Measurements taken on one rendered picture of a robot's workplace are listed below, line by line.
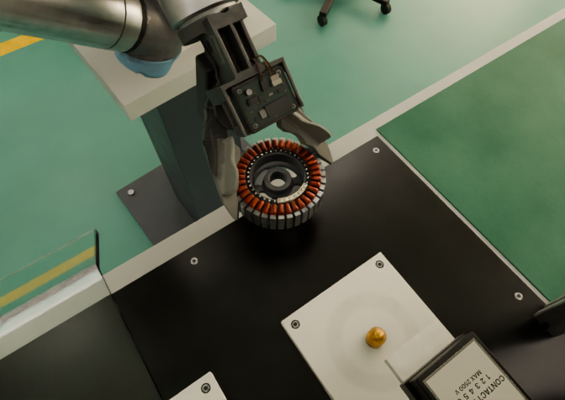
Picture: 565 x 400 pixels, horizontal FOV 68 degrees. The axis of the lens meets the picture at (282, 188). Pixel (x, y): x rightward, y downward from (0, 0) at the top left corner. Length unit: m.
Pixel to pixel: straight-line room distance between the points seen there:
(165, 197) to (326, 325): 1.07
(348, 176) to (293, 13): 1.57
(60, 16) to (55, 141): 1.33
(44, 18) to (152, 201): 1.08
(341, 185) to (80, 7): 0.37
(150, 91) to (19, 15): 0.32
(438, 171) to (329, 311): 0.28
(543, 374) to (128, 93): 0.69
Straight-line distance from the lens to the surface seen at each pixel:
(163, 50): 0.57
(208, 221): 0.59
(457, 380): 0.38
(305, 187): 0.48
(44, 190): 1.69
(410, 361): 0.41
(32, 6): 0.47
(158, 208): 1.48
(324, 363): 0.50
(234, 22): 0.41
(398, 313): 0.52
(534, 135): 0.77
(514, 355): 0.57
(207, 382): 0.50
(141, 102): 0.76
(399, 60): 1.94
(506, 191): 0.68
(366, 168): 0.61
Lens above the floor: 1.27
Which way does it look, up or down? 60 degrees down
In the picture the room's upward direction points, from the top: straight up
